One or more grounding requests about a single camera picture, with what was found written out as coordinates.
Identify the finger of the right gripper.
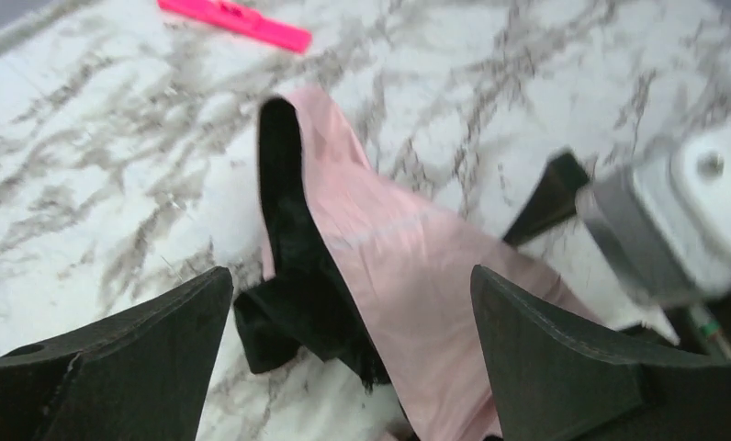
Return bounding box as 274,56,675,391
503,151,590,247

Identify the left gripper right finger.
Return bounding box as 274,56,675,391
471,266,731,441

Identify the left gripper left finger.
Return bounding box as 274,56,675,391
0,266,233,440

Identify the pink folding umbrella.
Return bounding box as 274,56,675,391
233,87,591,440

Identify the pink highlighter marker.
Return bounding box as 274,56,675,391
157,0,312,53

